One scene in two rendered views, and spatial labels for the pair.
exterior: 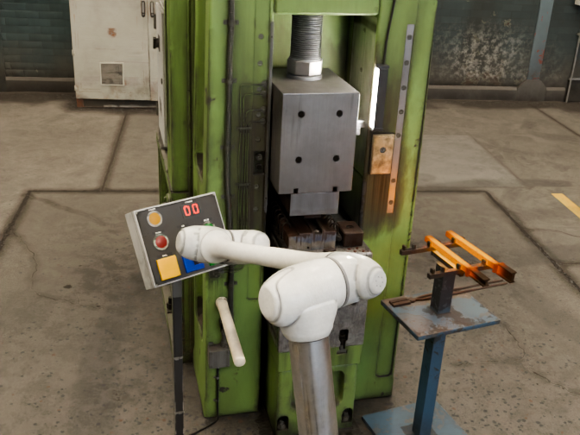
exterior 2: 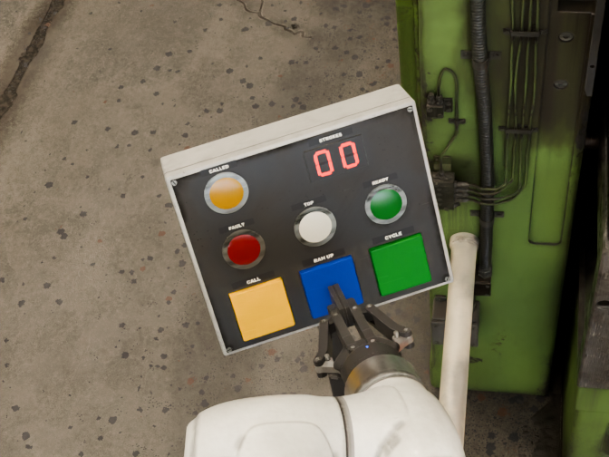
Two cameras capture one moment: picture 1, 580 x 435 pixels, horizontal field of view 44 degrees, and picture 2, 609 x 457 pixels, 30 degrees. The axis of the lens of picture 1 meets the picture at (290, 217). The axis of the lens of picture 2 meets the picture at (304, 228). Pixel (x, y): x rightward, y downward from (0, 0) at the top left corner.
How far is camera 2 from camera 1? 1.63 m
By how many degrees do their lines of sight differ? 40
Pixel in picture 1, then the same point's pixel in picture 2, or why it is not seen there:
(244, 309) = (521, 257)
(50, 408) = (155, 291)
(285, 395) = (589, 438)
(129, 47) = not seen: outside the picture
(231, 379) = (488, 349)
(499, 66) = not seen: outside the picture
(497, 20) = not seen: outside the picture
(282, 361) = (586, 398)
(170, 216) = (273, 181)
